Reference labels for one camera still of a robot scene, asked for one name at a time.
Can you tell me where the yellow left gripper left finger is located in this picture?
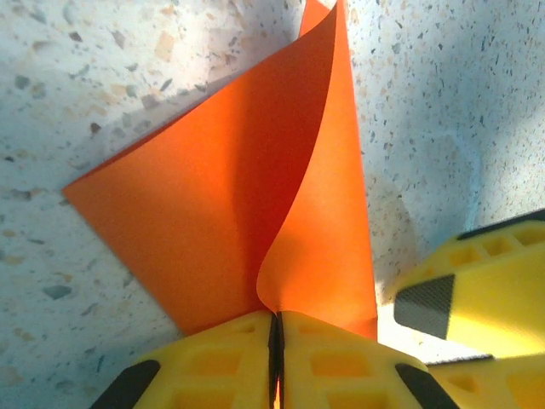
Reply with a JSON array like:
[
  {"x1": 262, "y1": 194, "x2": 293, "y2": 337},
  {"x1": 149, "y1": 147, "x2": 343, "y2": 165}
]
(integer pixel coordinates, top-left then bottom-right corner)
[{"x1": 91, "y1": 309, "x2": 274, "y2": 409}]

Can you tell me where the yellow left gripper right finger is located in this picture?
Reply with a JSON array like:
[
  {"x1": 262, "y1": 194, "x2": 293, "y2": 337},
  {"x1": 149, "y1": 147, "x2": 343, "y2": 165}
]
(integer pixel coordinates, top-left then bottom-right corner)
[{"x1": 279, "y1": 309, "x2": 460, "y2": 409}]

